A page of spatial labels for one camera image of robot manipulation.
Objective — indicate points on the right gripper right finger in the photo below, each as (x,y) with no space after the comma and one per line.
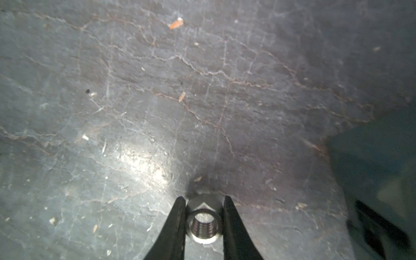
(236,240)

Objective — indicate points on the grey compartment organizer box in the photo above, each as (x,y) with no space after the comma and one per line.
(375,165)

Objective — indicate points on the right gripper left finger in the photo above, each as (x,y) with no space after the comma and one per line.
(170,244)

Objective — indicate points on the silver hex nut gripped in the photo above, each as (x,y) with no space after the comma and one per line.
(204,218)

